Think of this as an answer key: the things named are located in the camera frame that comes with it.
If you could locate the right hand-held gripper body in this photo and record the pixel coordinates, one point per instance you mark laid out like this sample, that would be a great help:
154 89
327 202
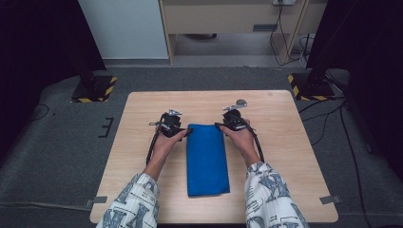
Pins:
235 120

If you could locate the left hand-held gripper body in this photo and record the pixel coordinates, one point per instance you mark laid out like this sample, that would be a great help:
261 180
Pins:
171 125

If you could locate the blue towel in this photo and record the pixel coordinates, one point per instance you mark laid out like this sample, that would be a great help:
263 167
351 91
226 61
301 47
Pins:
207 161

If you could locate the person's left hand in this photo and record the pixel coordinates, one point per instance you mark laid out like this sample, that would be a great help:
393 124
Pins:
166 145

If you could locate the person's right hand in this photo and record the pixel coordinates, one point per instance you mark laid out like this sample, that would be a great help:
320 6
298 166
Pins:
244 141

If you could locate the grey round table grommet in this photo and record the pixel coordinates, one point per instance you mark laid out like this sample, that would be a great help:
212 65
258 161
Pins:
242 101

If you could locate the black stand with striped base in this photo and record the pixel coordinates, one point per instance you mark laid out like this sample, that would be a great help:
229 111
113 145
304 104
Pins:
95 90
312 87

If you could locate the light wooden desk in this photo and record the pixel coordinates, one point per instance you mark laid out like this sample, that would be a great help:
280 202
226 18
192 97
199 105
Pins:
221 17

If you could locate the grey tape piece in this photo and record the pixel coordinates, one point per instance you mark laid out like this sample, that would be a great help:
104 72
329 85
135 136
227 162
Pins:
98 200
330 199

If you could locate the white panel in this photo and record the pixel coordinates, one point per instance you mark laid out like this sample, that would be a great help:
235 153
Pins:
123 28

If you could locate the white power strip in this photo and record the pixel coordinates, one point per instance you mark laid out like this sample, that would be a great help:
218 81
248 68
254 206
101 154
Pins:
283 2

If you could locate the dark curtain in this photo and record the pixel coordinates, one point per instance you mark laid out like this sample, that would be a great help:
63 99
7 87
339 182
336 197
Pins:
370 47
34 47

